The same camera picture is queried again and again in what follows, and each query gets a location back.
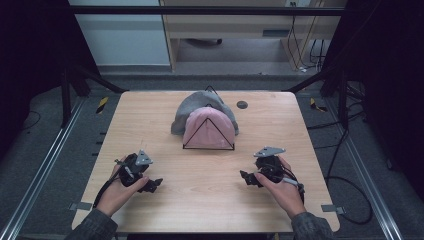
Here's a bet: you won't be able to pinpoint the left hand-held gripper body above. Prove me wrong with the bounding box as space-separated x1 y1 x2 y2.
114 149 155 188

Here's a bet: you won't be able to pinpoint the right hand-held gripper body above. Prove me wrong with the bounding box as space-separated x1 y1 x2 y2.
252 145 287 184

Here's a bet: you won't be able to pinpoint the black wire triangular rack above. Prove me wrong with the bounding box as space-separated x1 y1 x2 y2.
182 85 236 151

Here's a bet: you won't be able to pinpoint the pink beanie hat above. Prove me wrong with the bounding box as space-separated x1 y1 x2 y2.
182 106 236 150

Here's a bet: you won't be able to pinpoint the grey beanie hat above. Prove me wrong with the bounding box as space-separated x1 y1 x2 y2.
170 90 240 136

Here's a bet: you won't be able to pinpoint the person's left hand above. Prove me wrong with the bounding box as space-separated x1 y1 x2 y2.
96 155 150 218

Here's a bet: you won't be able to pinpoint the person's right hand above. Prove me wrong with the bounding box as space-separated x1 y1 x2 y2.
254 156 307 219

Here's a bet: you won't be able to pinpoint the black metal stand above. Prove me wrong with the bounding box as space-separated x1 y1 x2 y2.
59 63 129 129
283 64 351 131

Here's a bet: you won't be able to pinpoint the white cabinet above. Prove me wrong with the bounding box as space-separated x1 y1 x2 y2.
68 0 172 67

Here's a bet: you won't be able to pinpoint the dark curtain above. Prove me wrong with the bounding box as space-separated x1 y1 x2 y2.
0 0 101 158
321 0 424 194

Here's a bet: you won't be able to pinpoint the left hand-held gripper cable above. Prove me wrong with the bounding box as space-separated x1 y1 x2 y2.
92 169 123 209

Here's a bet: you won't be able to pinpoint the hand-held gripper cable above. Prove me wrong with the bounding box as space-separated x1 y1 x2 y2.
92 169 123 209
281 168 306 204

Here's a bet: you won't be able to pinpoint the right hand-held gripper cable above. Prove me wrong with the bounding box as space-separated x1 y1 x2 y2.
281 168 306 204

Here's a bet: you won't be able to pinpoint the grey table bracket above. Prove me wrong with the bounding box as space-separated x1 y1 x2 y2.
68 201 93 212
320 204 347 215

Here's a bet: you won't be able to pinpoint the aluminium floor rail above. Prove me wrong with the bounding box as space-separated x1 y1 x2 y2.
324 98 404 240
0 96 86 240

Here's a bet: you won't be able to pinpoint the black floor cable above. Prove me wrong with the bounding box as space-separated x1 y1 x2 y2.
306 109 374 226

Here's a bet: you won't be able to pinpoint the hanging desk cables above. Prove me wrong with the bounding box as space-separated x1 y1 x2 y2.
286 1 329 73

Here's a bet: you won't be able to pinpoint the black horizontal frame bar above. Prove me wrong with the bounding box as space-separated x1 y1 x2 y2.
68 5 348 17

